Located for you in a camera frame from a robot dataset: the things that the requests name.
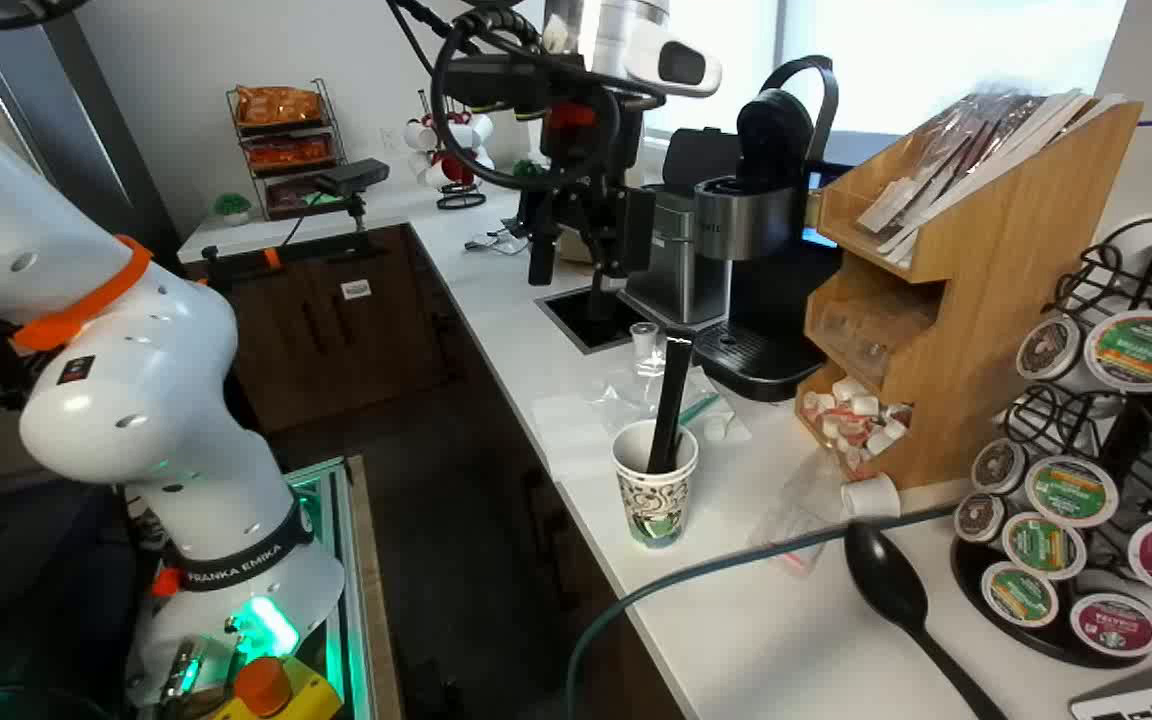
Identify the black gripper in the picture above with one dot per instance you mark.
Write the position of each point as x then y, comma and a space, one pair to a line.
595, 149

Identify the green printed paper cup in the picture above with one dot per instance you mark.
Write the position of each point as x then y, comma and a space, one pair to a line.
657, 507

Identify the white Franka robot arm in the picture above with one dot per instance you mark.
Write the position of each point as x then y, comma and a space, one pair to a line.
137, 384

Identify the steel framed counter chute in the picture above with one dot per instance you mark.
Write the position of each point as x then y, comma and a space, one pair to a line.
590, 322

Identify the red white decoration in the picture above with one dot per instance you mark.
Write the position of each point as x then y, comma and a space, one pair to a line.
448, 142

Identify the black silver coffee machine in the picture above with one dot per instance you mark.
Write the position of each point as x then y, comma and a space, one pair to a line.
769, 224

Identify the clear plastic wrapper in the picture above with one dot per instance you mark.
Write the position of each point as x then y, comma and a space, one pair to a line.
696, 415

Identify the dark wooden cabinet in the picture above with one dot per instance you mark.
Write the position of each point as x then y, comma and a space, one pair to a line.
337, 322

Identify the wooden condiment organizer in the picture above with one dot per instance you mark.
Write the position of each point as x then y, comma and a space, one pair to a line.
990, 294

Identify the black plastic spoon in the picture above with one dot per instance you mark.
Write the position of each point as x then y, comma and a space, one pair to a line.
886, 574

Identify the dark lid coffee pod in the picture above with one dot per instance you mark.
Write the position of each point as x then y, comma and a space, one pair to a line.
1050, 345
996, 467
976, 516

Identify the yellow emergency stop button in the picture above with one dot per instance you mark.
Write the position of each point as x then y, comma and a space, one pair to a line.
270, 684

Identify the green lid coffee pod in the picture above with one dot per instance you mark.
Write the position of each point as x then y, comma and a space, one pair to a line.
1040, 544
1068, 491
1018, 594
1143, 348

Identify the black camera on tripod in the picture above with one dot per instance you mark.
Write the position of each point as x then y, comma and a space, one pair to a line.
355, 179

